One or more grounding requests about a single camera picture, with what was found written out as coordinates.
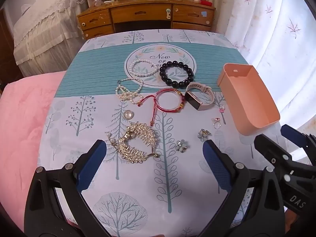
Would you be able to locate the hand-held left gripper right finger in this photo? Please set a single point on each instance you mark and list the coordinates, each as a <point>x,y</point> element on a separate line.
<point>217,163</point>

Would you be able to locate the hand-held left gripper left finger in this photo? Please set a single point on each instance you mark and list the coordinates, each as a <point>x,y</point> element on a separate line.
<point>91,163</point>

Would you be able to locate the pink blanket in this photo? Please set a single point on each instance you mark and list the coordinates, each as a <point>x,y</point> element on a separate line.
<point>22,128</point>

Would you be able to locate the red flat object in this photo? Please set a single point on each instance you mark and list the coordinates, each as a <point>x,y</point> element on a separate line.
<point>206,3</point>

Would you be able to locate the gold rhinestone hair comb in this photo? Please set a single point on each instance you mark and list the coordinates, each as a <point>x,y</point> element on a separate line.
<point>138,138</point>

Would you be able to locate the wooden desk with drawers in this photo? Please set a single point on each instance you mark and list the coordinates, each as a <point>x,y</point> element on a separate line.
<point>138,13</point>

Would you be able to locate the pink bead earring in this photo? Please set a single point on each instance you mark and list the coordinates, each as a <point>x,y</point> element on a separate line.
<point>222,109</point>

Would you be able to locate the pale flower earring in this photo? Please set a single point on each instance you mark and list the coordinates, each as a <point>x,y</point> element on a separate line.
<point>182,145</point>
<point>203,133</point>

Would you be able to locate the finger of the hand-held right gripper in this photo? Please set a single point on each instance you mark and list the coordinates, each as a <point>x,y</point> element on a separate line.
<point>274,156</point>
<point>290,131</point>

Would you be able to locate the white lace cloth cover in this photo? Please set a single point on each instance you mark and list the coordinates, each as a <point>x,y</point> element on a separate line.
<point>42,29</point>

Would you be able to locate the round pearl brooch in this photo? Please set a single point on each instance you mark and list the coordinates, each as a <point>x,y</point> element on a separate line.
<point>128,115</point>

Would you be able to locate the pink smartwatch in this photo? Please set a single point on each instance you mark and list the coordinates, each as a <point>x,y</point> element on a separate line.
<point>195,100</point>

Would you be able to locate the peach plastic storage box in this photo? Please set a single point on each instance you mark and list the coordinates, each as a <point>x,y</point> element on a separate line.
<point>246,98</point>

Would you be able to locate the tree print bed sheet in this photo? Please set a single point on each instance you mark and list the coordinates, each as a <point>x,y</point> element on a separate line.
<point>148,202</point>

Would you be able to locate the white leaf print curtain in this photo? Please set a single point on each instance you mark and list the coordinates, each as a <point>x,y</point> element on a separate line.
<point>271,29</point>

